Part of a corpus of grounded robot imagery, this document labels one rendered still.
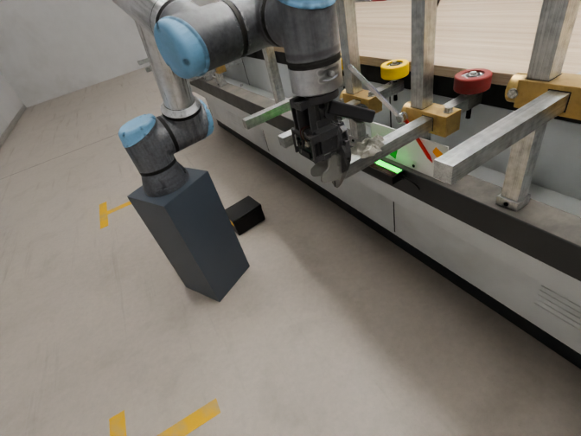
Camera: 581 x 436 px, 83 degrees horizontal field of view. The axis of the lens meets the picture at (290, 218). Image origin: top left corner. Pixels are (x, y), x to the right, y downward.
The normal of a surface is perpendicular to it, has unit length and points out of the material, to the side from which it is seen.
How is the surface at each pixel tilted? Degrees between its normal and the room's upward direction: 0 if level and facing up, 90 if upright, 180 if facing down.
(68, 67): 90
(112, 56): 90
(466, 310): 0
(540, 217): 0
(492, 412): 0
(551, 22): 90
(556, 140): 90
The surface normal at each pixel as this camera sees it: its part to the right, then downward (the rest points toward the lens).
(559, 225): -0.22, -0.76
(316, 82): -0.06, 0.63
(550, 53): -0.83, 0.48
